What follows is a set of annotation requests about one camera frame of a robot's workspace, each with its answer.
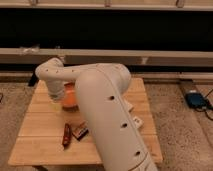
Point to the brown chocolate bar packet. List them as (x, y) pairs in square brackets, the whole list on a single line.
[(80, 131)]

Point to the grey metal rail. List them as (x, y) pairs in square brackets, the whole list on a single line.
[(38, 55)]

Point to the blue box on floor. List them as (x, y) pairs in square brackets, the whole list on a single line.
[(195, 100)]

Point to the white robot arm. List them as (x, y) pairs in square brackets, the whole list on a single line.
[(98, 89)]

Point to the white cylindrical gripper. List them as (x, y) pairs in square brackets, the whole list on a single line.
[(56, 90)]

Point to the black table leg stand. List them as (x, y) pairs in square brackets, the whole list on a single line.
[(33, 80)]

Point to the pale green sponge block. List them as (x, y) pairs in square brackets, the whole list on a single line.
[(129, 106)]

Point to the orange ceramic bowl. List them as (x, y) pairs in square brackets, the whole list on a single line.
[(69, 99)]

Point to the dark red snack bar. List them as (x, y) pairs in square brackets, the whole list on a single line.
[(67, 135)]

